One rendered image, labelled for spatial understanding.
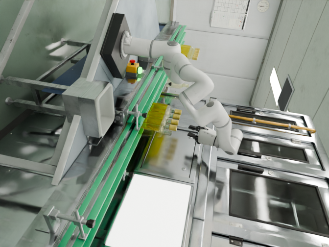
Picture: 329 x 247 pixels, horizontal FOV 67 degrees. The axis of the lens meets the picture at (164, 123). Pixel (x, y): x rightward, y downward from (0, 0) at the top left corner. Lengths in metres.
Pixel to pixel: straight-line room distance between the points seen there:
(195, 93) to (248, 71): 6.59
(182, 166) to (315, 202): 0.73
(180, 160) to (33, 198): 0.79
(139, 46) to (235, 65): 6.36
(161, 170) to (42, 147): 0.74
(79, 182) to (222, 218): 0.70
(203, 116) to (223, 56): 6.40
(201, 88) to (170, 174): 0.51
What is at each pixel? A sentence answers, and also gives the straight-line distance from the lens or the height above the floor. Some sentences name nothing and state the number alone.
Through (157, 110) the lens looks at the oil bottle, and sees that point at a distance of 1.58.
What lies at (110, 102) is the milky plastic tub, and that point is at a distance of 1.30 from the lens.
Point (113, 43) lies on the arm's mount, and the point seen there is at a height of 0.81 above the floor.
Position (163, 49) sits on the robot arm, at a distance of 1.34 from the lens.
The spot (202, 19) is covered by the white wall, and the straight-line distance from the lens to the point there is 7.23.
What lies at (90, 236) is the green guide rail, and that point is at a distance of 1.10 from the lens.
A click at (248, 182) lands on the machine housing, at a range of 1.52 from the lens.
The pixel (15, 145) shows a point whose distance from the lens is 1.77.
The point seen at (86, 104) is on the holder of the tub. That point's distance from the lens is 1.15.
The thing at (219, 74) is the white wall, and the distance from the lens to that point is 7.73.
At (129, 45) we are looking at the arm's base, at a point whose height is 0.86.
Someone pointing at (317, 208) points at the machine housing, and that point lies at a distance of 1.58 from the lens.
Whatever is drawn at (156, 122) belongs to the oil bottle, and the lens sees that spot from 1.48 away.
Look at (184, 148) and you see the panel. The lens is 1.55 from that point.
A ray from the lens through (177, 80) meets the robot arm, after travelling 1.30.
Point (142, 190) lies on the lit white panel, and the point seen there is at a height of 1.07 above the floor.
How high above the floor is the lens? 1.29
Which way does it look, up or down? 8 degrees down
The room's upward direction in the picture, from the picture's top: 100 degrees clockwise
